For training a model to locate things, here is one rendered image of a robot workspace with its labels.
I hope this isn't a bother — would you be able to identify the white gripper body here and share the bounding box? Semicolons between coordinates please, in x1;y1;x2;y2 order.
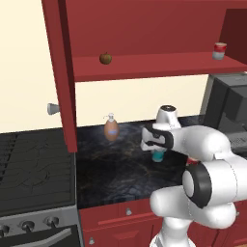
140;124;167;152

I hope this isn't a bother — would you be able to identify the red base cabinet door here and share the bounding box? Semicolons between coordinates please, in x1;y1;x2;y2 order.
82;218;166;247

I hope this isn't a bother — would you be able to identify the grey cabinet door knob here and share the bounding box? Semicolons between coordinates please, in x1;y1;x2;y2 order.
46;102;62;117

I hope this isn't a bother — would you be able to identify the red base cabinet front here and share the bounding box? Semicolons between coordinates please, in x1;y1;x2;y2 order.
186;206;247;247

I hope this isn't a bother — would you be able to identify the teal can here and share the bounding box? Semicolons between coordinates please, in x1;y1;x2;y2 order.
151;150;167;163

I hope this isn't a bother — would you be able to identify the brown soap dispenser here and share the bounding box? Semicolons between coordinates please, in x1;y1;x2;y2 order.
102;112;121;143

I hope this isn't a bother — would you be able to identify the red drawer front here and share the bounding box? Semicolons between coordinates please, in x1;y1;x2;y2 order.
78;198;162;233

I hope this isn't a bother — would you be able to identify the black and grey microwave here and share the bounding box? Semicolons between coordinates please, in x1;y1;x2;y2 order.
200;72;247;158

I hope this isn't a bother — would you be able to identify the brown green apple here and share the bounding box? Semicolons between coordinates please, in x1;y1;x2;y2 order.
98;51;113;66

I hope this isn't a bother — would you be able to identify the black and grey stove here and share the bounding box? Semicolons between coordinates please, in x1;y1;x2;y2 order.
0;127;81;247

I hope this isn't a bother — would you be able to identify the red and white can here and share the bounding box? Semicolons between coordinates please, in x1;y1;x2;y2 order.
211;41;228;61

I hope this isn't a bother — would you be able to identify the black stove knob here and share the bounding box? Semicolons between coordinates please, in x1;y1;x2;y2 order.
19;219;36;233
0;224;11;238
43;215;61;229

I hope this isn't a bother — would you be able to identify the red wall cabinet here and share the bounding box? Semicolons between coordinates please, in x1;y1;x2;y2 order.
63;0;247;83

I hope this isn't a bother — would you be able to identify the grey oven door handle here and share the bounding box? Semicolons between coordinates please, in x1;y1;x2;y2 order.
17;227;73;247

